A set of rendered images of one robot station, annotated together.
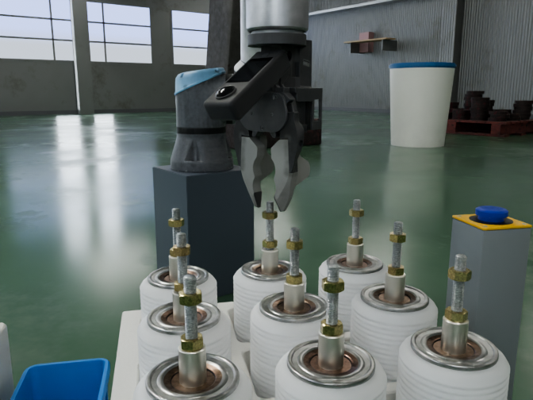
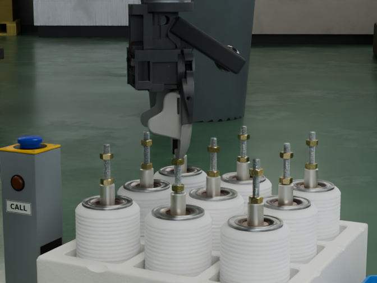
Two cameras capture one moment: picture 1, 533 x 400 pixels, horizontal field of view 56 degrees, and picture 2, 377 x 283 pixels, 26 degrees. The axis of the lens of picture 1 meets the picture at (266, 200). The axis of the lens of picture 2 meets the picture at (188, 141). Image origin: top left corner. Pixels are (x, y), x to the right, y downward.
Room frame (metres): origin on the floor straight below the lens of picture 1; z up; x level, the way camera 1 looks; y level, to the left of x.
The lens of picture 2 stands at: (1.49, 0.72, 0.57)
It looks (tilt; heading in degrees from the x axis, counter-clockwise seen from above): 11 degrees down; 219
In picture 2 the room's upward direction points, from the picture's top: straight up
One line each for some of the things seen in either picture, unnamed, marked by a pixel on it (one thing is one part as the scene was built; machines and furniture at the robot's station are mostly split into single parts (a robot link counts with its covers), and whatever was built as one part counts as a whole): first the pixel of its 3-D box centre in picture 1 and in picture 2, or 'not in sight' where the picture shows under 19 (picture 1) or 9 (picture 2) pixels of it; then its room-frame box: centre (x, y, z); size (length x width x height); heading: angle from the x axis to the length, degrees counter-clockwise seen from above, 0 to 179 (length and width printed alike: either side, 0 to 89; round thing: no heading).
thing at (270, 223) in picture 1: (270, 230); (178, 175); (0.63, 0.00, 0.31); 0.01 x 0.01 x 0.08
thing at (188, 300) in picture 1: (189, 297); (312, 142); (0.37, 0.06, 0.32); 0.02 x 0.02 x 0.01; 74
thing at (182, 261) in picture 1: (182, 269); (286, 168); (0.49, 0.09, 0.30); 0.01 x 0.01 x 0.08
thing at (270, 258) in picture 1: (270, 260); (178, 204); (0.63, 0.00, 0.26); 0.02 x 0.02 x 0.03
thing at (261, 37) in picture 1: (280, 86); (161, 46); (0.65, -0.02, 0.49); 0.09 x 0.08 x 0.12; 142
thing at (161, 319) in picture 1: (184, 317); (285, 203); (0.49, 0.09, 0.25); 0.08 x 0.08 x 0.01
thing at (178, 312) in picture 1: (183, 305); (285, 194); (0.49, 0.09, 0.26); 0.02 x 0.02 x 0.03
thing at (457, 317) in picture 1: (456, 313); not in sight; (0.42, -0.17, 0.29); 0.02 x 0.02 x 0.01; 15
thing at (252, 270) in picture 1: (270, 270); (178, 213); (0.63, 0.00, 0.25); 0.08 x 0.08 x 0.01
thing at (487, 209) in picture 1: (491, 216); (30, 143); (0.65, -0.30, 0.32); 0.04 x 0.04 x 0.02
